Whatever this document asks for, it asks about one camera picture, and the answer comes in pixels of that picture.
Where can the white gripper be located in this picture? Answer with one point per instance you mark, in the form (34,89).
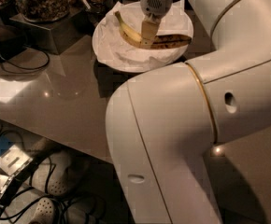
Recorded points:
(154,4)

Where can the dark round device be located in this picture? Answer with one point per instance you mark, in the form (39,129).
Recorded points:
(12,41)

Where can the white paper liner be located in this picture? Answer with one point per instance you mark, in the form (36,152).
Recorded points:
(126,55)

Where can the white ceramic bowl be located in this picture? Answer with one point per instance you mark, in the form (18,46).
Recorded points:
(104,52)

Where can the grey metal stand block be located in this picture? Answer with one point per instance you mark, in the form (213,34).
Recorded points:
(55,37)

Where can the white perforated clog shoe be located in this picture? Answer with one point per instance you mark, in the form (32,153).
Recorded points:
(60,173)

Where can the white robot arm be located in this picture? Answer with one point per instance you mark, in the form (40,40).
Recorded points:
(160,124)

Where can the grey metal box with blue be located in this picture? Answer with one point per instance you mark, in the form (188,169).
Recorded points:
(12,162)

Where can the yellow spotted banana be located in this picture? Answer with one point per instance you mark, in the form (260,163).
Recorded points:
(133,38)

